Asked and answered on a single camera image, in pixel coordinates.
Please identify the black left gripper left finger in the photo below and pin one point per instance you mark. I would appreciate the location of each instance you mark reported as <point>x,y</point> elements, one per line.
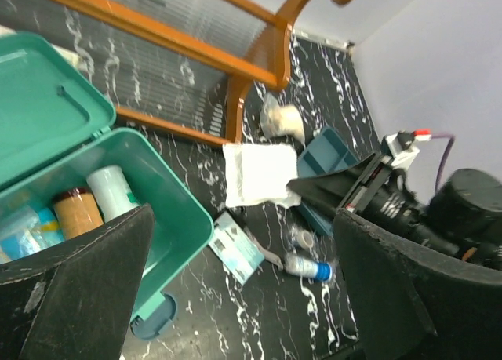
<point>75,300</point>

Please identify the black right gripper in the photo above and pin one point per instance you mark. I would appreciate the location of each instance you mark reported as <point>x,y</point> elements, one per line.
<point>383,199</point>

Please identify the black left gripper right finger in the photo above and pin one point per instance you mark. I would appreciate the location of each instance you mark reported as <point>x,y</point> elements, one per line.
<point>411,302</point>

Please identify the white gauze packet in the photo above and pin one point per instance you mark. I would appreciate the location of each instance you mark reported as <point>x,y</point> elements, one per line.
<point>259,173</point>

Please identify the blue white small bottle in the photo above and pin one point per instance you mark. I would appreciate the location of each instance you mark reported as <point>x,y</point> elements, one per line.
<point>307,268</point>

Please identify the bag of cotton balls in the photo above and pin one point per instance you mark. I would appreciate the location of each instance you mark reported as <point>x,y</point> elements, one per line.
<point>277,120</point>

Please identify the blue white wipes packet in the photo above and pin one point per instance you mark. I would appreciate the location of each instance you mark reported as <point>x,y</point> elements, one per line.
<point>26,232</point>

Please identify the brown orange-capped medicine bottle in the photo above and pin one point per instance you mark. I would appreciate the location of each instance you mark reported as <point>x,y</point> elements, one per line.
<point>77,212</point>

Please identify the blue face mask packet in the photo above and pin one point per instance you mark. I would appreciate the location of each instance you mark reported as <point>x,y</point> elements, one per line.
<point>234,248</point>

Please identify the clear green-banded bottle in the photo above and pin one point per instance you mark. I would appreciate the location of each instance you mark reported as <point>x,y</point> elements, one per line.
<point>112,192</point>

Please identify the teal medicine kit box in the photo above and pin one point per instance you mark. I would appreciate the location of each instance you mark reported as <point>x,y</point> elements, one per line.
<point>56,129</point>

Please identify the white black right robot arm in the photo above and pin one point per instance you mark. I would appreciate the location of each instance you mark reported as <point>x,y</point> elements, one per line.
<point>462,220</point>

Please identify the dark blue divided tray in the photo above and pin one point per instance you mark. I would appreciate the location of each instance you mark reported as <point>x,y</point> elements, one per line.
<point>326,153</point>

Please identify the clear tape roll bag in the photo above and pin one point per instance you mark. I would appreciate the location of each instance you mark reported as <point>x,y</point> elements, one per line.
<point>300,238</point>

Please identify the orange wooden shelf rack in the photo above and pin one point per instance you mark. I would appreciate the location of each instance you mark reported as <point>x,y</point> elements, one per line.
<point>238,37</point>

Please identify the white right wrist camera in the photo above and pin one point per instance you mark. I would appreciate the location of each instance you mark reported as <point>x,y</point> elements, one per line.
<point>401,147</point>

